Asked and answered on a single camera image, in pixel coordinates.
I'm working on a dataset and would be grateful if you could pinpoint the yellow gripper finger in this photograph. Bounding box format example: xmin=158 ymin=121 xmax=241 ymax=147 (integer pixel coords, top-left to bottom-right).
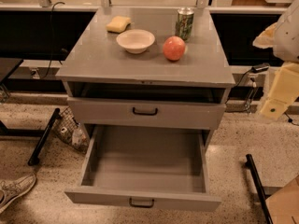
xmin=252 ymin=22 xmax=277 ymax=49
xmin=260 ymin=62 xmax=299 ymax=120

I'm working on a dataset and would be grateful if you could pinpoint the black table leg left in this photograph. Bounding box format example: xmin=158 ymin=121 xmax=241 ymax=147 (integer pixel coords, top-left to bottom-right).
xmin=27 ymin=108 xmax=60 ymax=166

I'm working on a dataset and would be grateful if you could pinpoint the black table leg right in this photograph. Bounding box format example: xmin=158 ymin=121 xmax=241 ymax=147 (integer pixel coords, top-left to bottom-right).
xmin=245 ymin=154 xmax=274 ymax=224

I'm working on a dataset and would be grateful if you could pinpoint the white bowl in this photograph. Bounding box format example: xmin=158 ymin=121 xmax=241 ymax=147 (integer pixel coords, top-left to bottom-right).
xmin=116 ymin=29 xmax=155 ymax=54

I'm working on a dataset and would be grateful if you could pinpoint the black hanging cable left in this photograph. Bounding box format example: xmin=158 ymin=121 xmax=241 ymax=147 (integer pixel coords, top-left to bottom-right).
xmin=39 ymin=1 xmax=66 ymax=80

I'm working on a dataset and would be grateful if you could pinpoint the yellow sponge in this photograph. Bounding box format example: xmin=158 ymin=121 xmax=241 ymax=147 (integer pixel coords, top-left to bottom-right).
xmin=106 ymin=16 xmax=131 ymax=34

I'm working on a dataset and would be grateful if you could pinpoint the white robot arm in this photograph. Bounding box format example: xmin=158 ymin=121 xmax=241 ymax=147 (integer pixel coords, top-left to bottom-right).
xmin=252 ymin=0 xmax=299 ymax=120

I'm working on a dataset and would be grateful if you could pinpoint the closed grey drawer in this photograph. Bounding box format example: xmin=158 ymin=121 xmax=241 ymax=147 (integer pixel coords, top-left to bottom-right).
xmin=67 ymin=97 xmax=225 ymax=130

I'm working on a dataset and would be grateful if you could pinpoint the grey sneaker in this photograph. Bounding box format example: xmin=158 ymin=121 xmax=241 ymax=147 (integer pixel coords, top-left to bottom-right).
xmin=0 ymin=174 xmax=36 ymax=214

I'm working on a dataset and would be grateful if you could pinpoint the cardboard box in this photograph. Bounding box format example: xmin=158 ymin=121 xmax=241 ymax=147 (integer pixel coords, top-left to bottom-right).
xmin=266 ymin=175 xmax=299 ymax=224

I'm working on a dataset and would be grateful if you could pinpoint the plastic bottle in basket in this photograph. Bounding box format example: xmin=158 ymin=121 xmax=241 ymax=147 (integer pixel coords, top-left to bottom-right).
xmin=72 ymin=125 xmax=84 ymax=147

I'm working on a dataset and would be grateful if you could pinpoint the black table leg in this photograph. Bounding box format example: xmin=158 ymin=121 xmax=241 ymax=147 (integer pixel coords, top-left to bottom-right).
xmin=245 ymin=154 xmax=274 ymax=224
xmin=27 ymin=108 xmax=60 ymax=166

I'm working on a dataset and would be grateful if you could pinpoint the wire basket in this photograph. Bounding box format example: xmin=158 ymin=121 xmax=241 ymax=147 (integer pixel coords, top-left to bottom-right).
xmin=53 ymin=107 xmax=88 ymax=154

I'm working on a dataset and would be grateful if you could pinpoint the dark table top left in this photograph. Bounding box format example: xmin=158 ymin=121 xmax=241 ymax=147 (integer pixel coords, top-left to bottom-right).
xmin=0 ymin=58 xmax=23 ymax=84

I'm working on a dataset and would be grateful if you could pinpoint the red apple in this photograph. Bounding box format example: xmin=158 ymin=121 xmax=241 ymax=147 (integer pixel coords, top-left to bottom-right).
xmin=163 ymin=36 xmax=186 ymax=61

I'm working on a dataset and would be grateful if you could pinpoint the green soda can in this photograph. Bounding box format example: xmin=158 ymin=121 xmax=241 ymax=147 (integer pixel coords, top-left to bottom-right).
xmin=175 ymin=7 xmax=194 ymax=41

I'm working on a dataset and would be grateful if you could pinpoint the black power adapter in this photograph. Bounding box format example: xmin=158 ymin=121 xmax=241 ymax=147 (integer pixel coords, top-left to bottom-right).
xmin=251 ymin=63 xmax=270 ymax=73

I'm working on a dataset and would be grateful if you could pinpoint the open grey drawer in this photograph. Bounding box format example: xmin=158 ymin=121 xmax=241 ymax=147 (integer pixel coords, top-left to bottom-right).
xmin=65 ymin=125 xmax=221 ymax=212

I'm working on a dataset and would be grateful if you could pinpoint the grey drawer cabinet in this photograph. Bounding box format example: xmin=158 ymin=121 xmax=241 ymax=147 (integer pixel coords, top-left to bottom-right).
xmin=57 ymin=7 xmax=235 ymax=142

